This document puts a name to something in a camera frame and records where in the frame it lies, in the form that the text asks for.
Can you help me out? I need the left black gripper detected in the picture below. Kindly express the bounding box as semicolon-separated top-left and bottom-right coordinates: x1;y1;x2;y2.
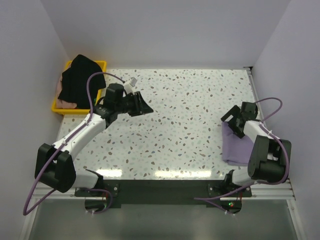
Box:
115;91;153;117

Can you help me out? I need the purple t shirt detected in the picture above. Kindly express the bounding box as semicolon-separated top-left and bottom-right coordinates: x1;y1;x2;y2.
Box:
221;122;254;166

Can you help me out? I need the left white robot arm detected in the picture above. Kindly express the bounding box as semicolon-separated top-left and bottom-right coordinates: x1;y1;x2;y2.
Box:
34;83;154;196

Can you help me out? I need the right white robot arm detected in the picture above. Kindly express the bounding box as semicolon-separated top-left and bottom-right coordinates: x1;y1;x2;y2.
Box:
220;102;292;197

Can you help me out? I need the yellow plastic bin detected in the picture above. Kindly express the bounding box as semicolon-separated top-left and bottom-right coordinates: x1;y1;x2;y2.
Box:
51;60;107;116

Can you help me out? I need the black t shirt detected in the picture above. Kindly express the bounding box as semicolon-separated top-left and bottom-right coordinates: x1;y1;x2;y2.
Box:
58;54;102;109

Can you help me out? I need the pink t shirt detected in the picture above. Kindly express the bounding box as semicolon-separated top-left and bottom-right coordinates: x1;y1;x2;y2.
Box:
55;77;77;109

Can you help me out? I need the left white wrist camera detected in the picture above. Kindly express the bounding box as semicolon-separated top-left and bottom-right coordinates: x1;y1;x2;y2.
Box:
123;77;138;94

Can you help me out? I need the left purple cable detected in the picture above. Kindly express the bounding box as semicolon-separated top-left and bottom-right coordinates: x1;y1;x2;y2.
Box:
22;71;126;216

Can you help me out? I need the aluminium frame rail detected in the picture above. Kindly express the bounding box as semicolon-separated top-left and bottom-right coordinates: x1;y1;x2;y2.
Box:
31;180;296;201

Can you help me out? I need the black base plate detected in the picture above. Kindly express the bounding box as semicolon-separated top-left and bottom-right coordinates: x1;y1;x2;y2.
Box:
74;179;237;210

